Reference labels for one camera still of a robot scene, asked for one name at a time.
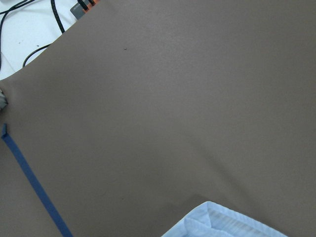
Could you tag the light blue button-up shirt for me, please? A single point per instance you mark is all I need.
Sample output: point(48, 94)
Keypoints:
point(210, 219)

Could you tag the orange circuit board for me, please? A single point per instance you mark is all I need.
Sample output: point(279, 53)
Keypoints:
point(82, 7)

